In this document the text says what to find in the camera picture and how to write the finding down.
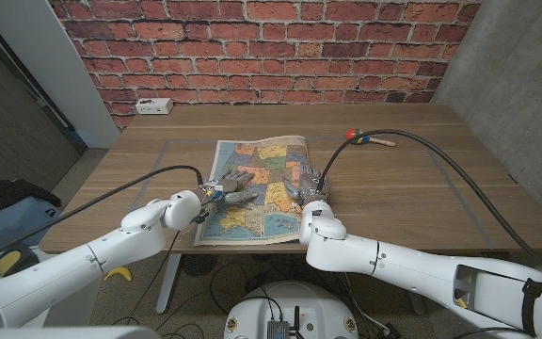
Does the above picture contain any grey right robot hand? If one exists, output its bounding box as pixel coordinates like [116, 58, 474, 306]
[283, 164, 331, 208]

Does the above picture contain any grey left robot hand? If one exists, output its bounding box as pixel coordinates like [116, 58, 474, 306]
[198, 169, 259, 213]

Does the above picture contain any printed United States map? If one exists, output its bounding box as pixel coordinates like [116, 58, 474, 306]
[193, 135, 322, 247]

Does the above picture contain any colourful striped wooden maraca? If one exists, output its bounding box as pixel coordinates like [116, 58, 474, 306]
[345, 127, 397, 148]

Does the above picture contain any black floor fan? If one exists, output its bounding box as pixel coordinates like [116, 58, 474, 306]
[181, 253, 219, 278]

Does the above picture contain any white power outlet box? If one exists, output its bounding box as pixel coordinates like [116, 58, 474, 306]
[134, 97, 174, 116]

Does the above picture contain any white table leg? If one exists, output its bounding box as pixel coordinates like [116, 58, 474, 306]
[155, 252, 183, 315]

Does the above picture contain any white robot torso base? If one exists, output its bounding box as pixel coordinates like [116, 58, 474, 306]
[223, 281, 360, 339]

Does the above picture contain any yellow banana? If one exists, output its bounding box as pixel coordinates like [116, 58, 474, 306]
[103, 266, 134, 283]

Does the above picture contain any red brick printed backdrop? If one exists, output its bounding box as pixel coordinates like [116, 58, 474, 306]
[49, 0, 484, 129]

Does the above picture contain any grey electronics box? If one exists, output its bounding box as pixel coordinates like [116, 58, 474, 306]
[265, 319, 290, 339]

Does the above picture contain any blue plastic bin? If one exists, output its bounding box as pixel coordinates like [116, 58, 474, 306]
[0, 195, 60, 255]

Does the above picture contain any black cloth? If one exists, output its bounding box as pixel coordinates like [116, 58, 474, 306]
[0, 178, 63, 223]

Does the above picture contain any black and yellow foot pedal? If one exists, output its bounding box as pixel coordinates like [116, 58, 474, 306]
[0, 246, 41, 279]

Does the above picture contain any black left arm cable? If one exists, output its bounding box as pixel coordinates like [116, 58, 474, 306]
[0, 164, 205, 269]

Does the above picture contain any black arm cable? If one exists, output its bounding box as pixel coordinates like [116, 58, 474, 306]
[0, 164, 205, 269]
[316, 129, 542, 283]

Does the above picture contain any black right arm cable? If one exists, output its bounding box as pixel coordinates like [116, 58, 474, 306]
[316, 129, 542, 283]

